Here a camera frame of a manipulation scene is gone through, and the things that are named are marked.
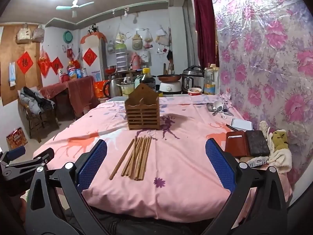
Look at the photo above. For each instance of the red cloth covered table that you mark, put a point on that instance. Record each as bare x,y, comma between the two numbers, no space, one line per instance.
80,93

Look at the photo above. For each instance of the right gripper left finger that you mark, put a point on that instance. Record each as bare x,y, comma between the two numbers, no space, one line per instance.
45,214

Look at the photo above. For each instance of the brown wooden chopstick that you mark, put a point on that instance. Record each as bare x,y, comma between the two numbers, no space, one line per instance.
140,157
118,165
126,169
144,158
137,158

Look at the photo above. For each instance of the cooking oil bottle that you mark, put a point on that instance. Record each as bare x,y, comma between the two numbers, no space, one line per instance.
211,80

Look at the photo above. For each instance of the silver pressure cooker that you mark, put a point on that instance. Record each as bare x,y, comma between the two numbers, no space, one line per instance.
192,77

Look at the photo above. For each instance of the dark soy sauce bottle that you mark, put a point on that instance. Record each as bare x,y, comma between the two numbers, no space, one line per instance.
148,79

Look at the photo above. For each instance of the cream plush toy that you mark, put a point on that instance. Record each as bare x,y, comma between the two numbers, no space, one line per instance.
277,141

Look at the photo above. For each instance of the wooden chopstick holder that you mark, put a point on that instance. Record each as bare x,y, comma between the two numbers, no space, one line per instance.
142,108

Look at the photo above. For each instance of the green ceiling fan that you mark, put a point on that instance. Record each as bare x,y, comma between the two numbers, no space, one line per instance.
74,7

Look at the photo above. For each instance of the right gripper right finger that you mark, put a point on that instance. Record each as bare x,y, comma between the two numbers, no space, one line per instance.
268,212

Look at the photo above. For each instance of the stacked grey steamer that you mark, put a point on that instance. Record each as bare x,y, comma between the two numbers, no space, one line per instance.
121,57

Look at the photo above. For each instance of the dark red curtain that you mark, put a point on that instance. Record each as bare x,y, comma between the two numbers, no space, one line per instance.
206,32

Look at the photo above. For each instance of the pink deer print tablecloth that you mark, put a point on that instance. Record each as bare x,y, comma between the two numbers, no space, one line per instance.
179,184

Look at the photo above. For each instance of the brown frying pan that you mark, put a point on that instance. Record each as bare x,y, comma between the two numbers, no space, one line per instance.
169,77

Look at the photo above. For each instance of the cream enamel pot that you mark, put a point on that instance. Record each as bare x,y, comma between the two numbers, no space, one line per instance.
126,88

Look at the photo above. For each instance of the pink thermos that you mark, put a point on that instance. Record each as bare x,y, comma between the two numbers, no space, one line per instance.
136,61

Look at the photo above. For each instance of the steel electric kettle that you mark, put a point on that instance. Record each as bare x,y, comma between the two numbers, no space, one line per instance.
112,88

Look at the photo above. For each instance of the white electric hotplate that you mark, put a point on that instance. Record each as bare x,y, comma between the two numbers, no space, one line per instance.
170,87

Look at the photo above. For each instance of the wooden chair with clothes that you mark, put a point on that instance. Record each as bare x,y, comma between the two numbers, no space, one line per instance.
38,111

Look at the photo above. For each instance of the red gift box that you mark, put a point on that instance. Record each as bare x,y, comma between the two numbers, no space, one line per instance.
16,139

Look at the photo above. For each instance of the red white bowl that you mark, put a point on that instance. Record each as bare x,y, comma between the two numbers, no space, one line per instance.
194,91

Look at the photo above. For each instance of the white refrigerator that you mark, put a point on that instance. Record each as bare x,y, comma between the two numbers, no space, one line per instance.
93,46

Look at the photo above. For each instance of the metal spoon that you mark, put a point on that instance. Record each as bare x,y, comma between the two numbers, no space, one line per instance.
211,108

